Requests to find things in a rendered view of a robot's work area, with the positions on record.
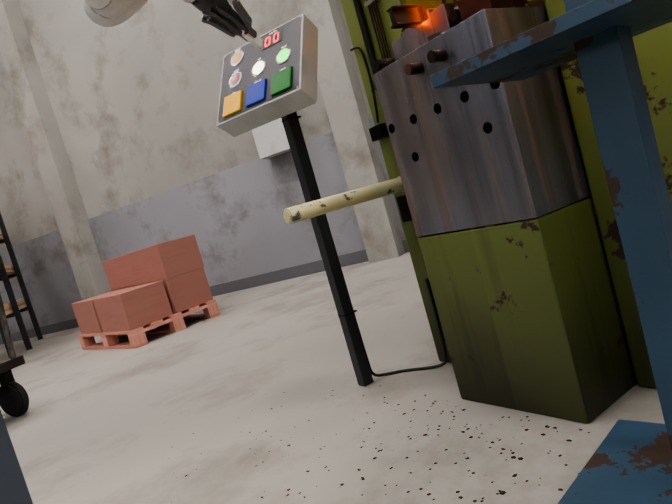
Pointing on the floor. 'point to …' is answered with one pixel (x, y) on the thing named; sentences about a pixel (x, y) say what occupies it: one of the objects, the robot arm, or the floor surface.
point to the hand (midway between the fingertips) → (252, 37)
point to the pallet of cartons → (147, 296)
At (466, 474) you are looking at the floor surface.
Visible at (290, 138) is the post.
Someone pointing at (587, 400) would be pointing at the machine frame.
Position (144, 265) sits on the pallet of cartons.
